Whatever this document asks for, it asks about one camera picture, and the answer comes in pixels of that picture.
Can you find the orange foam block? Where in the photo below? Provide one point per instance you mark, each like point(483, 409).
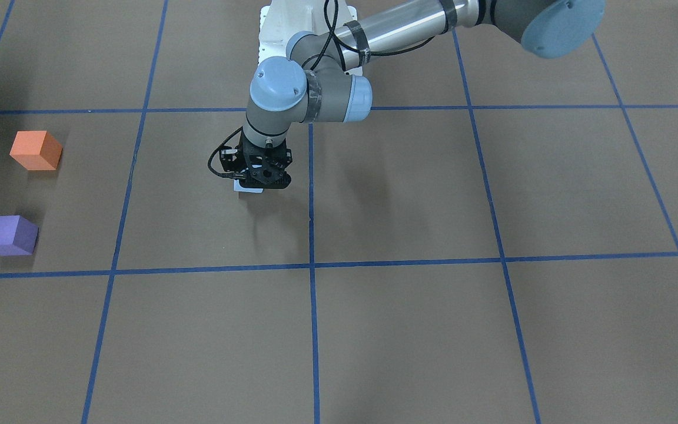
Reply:
point(36, 150)

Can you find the purple foam block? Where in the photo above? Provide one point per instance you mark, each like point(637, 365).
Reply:
point(17, 236)

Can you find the light blue foam block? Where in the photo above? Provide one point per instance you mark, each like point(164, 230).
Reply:
point(242, 189)

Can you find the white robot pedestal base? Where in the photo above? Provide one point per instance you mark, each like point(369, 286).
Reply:
point(282, 19)

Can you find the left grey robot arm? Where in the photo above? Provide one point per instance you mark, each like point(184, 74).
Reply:
point(312, 81)

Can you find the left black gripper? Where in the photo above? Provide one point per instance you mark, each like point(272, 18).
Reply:
point(231, 156)

